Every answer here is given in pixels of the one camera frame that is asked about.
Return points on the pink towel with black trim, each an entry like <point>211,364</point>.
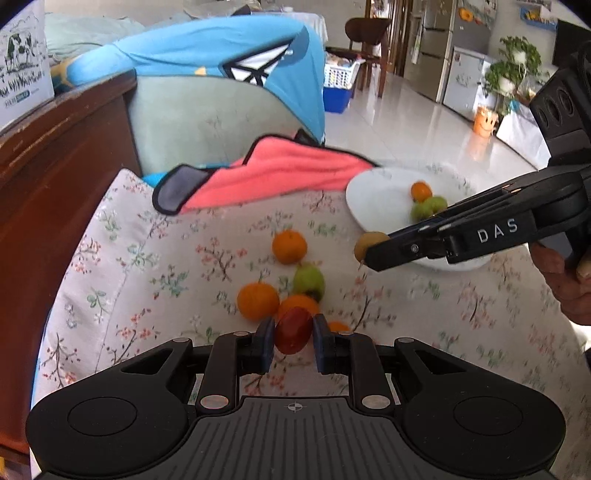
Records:
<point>286,170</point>

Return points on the dark wooden cabinet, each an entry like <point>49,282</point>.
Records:
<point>46,207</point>

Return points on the orange mandarin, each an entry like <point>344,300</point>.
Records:
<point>339,326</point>
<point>289,247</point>
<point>258,301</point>
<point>421,190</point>
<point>300,302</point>

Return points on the brown kiwi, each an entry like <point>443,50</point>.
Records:
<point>369,240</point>

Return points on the orange smiley pot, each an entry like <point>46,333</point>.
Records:
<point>486,121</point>

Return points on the white freezer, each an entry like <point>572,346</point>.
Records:
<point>466,78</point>

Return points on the silver fridge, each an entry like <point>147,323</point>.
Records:
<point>438,46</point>

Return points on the white plastic basket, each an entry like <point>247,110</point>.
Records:
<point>341,74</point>

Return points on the wooden chair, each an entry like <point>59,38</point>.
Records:
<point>367,30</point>

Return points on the black screen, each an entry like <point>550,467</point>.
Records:
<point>572,44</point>

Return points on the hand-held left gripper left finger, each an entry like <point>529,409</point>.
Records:
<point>265,344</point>

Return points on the potted green plant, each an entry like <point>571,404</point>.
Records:
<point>503,76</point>
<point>519,48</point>

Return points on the floral tablecloth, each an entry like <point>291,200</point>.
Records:
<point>161,277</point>

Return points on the light green pillow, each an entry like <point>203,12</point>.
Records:
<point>92,32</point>

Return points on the green jujube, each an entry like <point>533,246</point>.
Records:
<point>307,279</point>
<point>421,211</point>
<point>439,203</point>

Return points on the person's right hand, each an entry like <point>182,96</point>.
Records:
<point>558,281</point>

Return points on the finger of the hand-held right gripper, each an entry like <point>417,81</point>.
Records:
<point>485,198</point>
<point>401,251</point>

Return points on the blue printed cloth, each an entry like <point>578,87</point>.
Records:
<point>184,50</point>

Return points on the white milk carton box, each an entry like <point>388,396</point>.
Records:
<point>23,92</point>

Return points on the red tomato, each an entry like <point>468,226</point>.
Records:
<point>293,330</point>

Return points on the white plate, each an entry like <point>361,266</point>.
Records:
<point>383,194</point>

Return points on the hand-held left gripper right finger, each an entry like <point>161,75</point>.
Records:
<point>319,344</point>

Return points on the blue plastic bin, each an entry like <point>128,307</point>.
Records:
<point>337,99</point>

